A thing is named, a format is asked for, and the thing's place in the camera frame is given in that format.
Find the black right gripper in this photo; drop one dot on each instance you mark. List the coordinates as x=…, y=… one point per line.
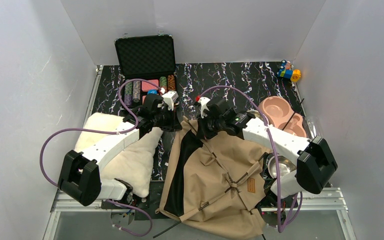
x=206, y=126

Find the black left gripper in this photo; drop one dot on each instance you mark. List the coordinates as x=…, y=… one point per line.
x=171, y=122

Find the tan fabric pet tent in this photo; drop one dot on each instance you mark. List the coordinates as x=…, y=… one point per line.
x=184, y=144

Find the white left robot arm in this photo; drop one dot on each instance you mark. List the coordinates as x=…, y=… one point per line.
x=80, y=175

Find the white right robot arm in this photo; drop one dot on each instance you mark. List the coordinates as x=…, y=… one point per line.
x=313, y=158

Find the pink double pet bowl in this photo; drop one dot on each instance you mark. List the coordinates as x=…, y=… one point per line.
x=281, y=115

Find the black poker chip case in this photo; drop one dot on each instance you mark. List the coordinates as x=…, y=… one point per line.
x=146, y=57

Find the white fluffy cushion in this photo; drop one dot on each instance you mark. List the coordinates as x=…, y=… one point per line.
x=135, y=164

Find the colourful toy block car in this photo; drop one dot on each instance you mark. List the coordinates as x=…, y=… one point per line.
x=287, y=70

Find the steel bowl near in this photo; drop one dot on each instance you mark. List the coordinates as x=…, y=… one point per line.
x=285, y=166

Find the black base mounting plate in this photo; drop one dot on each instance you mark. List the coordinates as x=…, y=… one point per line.
x=152, y=202

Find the clear plastic water bottle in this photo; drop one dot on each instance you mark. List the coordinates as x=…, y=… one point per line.
x=312, y=127

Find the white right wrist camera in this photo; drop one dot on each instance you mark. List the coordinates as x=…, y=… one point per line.
x=201, y=103

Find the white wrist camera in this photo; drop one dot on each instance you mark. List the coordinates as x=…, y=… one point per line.
x=170, y=98
x=201, y=103

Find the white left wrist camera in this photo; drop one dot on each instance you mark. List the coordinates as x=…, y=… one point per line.
x=170, y=98

